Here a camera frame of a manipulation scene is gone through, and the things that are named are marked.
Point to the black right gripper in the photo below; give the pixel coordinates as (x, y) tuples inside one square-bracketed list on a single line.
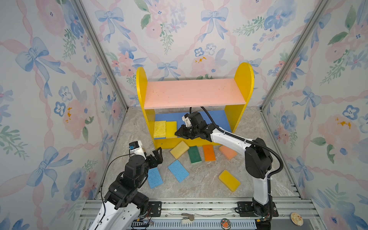
[(181, 131)]

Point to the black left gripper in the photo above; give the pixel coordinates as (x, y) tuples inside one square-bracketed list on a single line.
[(158, 158)]

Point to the yellow scrub sponge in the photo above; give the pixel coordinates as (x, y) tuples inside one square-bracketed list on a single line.
[(171, 128)]

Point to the porous yellow sponge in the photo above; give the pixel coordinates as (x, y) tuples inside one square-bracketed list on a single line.
[(159, 130)]

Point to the orange scrub sponge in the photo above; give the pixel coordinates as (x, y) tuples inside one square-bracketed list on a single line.
[(209, 153)]

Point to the pink orange sponge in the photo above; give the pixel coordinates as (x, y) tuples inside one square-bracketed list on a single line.
[(227, 152)]

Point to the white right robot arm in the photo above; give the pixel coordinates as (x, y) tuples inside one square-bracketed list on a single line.
[(258, 160)]

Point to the pink upper shelf board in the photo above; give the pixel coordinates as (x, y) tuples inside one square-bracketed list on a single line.
[(194, 93)]

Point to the light blue sponge left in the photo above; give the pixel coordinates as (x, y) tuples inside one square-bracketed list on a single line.
[(154, 178)]

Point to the light blue sponge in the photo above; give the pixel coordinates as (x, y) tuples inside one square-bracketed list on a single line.
[(178, 171), (154, 178)]

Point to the pale yellow sponge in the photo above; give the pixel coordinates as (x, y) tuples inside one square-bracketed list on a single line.
[(179, 150)]

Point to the dark green scrub sponge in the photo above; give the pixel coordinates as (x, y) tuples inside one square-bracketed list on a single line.
[(194, 155)]

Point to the light blue sponge right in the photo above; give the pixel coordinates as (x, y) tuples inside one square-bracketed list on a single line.
[(178, 171)]

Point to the yellow sponge on floor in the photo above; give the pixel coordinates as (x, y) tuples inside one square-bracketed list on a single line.
[(229, 180)]

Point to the round sticker badge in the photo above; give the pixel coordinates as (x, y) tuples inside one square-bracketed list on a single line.
[(225, 224)]

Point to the round beige disc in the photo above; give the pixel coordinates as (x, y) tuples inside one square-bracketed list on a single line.
[(297, 219)]

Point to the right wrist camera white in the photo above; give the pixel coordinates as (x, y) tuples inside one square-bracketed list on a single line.
[(189, 119)]

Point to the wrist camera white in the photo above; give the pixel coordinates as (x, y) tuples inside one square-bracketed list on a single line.
[(136, 147), (189, 119)]

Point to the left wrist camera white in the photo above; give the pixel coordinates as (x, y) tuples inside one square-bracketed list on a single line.
[(136, 147)]

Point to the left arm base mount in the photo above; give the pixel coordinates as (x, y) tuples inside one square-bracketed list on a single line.
[(151, 209)]

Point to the yellow shelf unit frame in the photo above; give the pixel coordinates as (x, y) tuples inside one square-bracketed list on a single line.
[(227, 117)]

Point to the beige clip on rail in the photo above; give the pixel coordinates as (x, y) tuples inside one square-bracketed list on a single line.
[(187, 218)]

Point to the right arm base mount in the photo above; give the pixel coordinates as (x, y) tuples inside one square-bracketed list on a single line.
[(253, 209)]

